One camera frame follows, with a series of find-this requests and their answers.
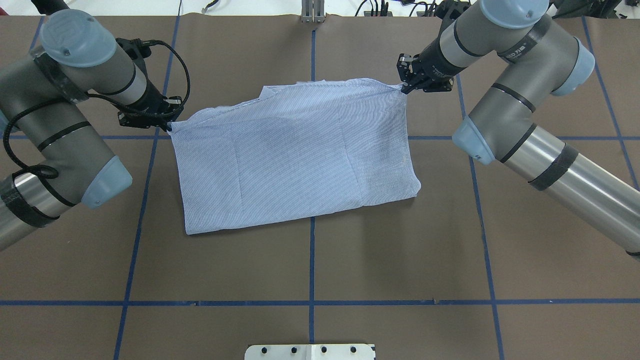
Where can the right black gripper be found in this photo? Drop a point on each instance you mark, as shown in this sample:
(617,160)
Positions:
(432,66)

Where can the grey aluminium frame post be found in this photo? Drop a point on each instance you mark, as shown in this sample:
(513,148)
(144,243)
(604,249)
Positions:
(313,11)

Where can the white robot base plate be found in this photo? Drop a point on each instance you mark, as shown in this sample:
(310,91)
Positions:
(327,351)

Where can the light blue striped shirt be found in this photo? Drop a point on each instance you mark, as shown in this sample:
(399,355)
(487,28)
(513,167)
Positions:
(296,151)

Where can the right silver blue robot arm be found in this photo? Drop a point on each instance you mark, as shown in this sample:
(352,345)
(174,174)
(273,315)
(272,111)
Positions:
(542,60)

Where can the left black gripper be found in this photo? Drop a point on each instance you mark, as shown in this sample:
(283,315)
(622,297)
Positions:
(151,103)

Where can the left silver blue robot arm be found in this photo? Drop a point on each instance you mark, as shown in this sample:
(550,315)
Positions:
(62,160)

